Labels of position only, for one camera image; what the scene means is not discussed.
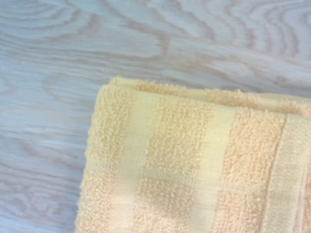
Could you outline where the yellow towel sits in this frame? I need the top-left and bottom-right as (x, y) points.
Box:
(75, 75), (311, 233)

